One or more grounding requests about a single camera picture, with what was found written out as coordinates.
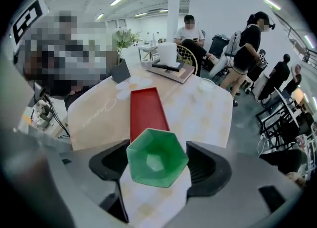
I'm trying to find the black cable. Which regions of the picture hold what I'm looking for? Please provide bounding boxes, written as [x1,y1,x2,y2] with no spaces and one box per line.
[44,94,71,139]

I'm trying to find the white artificial flowers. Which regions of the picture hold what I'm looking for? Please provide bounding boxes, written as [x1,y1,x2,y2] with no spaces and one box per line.
[111,26,140,59]

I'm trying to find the small white bowl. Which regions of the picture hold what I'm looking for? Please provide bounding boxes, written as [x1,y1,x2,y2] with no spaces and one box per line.
[199,78,216,91]

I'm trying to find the red tray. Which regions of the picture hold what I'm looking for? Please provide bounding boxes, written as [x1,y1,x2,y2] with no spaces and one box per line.
[129,87,171,144]

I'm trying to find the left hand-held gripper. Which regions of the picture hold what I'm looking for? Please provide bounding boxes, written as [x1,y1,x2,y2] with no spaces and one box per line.
[9,0,50,49]

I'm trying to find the gold wire chair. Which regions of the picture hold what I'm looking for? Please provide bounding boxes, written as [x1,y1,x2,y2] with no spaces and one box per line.
[142,44,199,77]

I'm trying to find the table with checked tablecloth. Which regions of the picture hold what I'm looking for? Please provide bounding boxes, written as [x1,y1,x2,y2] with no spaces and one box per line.
[67,56,234,225]

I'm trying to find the black metal table frame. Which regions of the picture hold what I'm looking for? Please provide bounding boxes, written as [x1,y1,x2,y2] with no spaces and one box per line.
[255,87,313,154]

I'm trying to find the black bin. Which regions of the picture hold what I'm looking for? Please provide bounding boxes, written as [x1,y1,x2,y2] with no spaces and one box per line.
[208,34,231,59]

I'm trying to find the white cylindrical container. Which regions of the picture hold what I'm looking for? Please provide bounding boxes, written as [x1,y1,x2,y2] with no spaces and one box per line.
[157,42,178,65]

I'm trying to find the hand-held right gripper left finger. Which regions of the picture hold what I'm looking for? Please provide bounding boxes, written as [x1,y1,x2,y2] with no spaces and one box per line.
[89,139,131,181]

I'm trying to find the black rectangular tray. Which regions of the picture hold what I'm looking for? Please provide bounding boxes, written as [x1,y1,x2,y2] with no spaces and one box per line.
[151,59,185,72]

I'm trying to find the white metal table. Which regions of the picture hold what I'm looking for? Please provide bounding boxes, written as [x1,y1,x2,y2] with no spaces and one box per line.
[138,44,159,62]

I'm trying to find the black square vase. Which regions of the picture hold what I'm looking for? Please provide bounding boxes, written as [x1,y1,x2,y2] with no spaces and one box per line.
[110,58,131,84]

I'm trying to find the green hexagonal cup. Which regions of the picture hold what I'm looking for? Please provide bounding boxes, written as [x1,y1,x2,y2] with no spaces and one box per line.
[126,127,190,189]

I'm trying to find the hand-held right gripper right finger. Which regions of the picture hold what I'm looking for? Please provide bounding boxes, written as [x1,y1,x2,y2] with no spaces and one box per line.
[185,140,232,198]

